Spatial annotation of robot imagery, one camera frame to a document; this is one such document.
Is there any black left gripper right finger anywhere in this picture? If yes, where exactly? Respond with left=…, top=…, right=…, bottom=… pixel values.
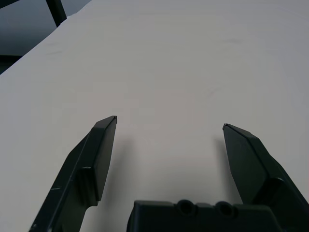
left=222, top=122, right=309, bottom=232

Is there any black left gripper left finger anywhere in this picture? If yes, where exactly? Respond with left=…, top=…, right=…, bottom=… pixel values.
left=28, top=115, right=118, bottom=232

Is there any black metal frame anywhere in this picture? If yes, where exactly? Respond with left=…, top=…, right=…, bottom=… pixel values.
left=0, top=0, right=68, bottom=76

